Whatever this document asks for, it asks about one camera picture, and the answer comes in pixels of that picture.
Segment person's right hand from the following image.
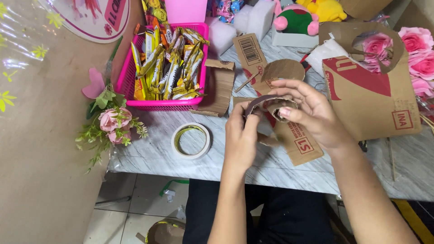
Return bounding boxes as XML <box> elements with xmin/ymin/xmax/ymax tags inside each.
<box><xmin>268</xmin><ymin>79</ymin><xmax>355</xmax><ymax>156</ymax></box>

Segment person's left hand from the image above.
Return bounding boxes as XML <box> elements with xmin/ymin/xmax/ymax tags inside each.
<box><xmin>225</xmin><ymin>100</ymin><xmax>264</xmax><ymax>173</ymax></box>

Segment curled cardboard strip ring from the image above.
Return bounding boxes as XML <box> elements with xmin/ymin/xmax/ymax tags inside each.
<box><xmin>244</xmin><ymin>94</ymin><xmax>299</xmax><ymax>123</ymax></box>

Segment flat cardboard piece red label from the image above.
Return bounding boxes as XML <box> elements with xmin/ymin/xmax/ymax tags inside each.
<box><xmin>232</xmin><ymin>96</ymin><xmax>325</xmax><ymax>167</ymax></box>

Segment white double-sided tape roll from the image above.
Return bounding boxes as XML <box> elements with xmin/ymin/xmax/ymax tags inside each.
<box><xmin>171</xmin><ymin>122</ymin><xmax>211</xmax><ymax>160</ymax></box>

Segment large cardboard with round hole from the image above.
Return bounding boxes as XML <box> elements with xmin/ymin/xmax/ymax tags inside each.
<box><xmin>318</xmin><ymin>22</ymin><xmax>422</xmax><ymax>141</ymax></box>

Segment curved brown cardboard piece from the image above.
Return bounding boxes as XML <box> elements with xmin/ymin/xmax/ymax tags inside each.
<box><xmin>190</xmin><ymin>59</ymin><xmax>236</xmax><ymax>118</ymax></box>

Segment brown cardboard sliver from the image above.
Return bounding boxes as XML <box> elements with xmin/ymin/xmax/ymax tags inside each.
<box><xmin>235</xmin><ymin>73</ymin><xmax>260</xmax><ymax>93</ymax></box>

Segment round cardboard disc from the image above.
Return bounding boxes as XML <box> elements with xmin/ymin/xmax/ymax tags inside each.
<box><xmin>261</xmin><ymin>59</ymin><xmax>306</xmax><ymax>82</ymax></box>

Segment white foam sheet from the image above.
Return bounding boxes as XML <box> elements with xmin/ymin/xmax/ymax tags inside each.
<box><xmin>305</xmin><ymin>38</ymin><xmax>357</xmax><ymax>78</ymax></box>

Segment white box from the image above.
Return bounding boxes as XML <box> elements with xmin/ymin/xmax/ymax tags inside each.
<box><xmin>271</xmin><ymin>28</ymin><xmax>319</xmax><ymax>49</ymax></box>

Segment person's black trousers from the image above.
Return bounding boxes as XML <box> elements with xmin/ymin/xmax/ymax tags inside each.
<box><xmin>182</xmin><ymin>178</ymin><xmax>335</xmax><ymax>244</ymax></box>

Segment cardboard piece with barcode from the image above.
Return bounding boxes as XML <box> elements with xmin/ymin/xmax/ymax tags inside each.
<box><xmin>233</xmin><ymin>33</ymin><xmax>272</xmax><ymax>96</ymax></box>

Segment pink paper rose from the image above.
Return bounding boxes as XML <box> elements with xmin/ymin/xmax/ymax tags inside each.
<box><xmin>410</xmin><ymin>75</ymin><xmax>434</xmax><ymax>99</ymax></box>
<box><xmin>398</xmin><ymin>27</ymin><xmax>434</xmax><ymax>54</ymax></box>
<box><xmin>360</xmin><ymin>33</ymin><xmax>394</xmax><ymax>74</ymax></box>
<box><xmin>408</xmin><ymin>50</ymin><xmax>434</xmax><ymax>80</ymax></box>

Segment green pink plush toy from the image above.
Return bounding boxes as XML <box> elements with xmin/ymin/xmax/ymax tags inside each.
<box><xmin>273</xmin><ymin>4</ymin><xmax>320</xmax><ymax>36</ymax></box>

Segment pile of yellow snack bars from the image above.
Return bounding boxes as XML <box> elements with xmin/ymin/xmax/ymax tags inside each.
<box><xmin>131</xmin><ymin>24</ymin><xmax>211</xmax><ymax>101</ymax></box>

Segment white foam block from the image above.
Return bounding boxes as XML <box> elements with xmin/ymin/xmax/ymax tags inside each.
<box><xmin>205</xmin><ymin>16</ymin><xmax>237</xmax><ymax>57</ymax></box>
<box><xmin>233</xmin><ymin>0</ymin><xmax>276</xmax><ymax>42</ymax></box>

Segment yellow plush toy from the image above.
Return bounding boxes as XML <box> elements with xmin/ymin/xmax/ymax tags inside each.
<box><xmin>296</xmin><ymin>0</ymin><xmax>348</xmax><ymax>23</ymax></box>

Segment cardboard scrap with yellow edge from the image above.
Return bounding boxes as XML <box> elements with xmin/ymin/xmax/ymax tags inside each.
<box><xmin>135</xmin><ymin>218</ymin><xmax>186</xmax><ymax>244</ymax></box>

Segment brown cardboard box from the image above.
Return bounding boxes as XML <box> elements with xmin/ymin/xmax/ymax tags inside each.
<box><xmin>338</xmin><ymin>0</ymin><xmax>394</xmax><ymax>21</ymax></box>

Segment pink plastic basket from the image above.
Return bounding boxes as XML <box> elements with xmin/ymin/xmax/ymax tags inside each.
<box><xmin>115</xmin><ymin>22</ymin><xmax>209</xmax><ymax>112</ymax></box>

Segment artificial pink rose bouquet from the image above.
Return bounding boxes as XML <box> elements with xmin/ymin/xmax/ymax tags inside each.
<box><xmin>75</xmin><ymin>35</ymin><xmax>149</xmax><ymax>174</ymax></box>

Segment heap of colourful candy packets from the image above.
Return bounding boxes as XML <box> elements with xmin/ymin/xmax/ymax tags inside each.
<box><xmin>206</xmin><ymin>0</ymin><xmax>245</xmax><ymax>23</ymax></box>

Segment black yellow mat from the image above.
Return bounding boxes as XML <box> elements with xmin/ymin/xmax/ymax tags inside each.
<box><xmin>391</xmin><ymin>199</ymin><xmax>434</xmax><ymax>244</ymax></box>

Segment pink plastic container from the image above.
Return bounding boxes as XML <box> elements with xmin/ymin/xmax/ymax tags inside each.
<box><xmin>164</xmin><ymin>0</ymin><xmax>208</xmax><ymax>24</ymax></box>

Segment pink butterfly decoration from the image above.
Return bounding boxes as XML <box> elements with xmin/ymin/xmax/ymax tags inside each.
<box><xmin>82</xmin><ymin>67</ymin><xmax>106</xmax><ymax>100</ymax></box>

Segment yellow rose packet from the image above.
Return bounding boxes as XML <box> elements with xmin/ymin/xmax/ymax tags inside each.
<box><xmin>141</xmin><ymin>0</ymin><xmax>168</xmax><ymax>25</ymax></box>

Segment round pink white sign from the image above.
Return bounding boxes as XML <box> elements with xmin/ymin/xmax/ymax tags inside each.
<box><xmin>37</xmin><ymin>0</ymin><xmax>131</xmax><ymax>44</ymax></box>

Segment clear cellophane with yellow flowers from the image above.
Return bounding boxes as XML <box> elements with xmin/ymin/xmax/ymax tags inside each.
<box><xmin>0</xmin><ymin>0</ymin><xmax>66</xmax><ymax>113</ymax></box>

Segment red handled tool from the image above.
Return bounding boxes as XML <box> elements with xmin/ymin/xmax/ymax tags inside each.
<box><xmin>300</xmin><ymin>53</ymin><xmax>313</xmax><ymax>72</ymax></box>

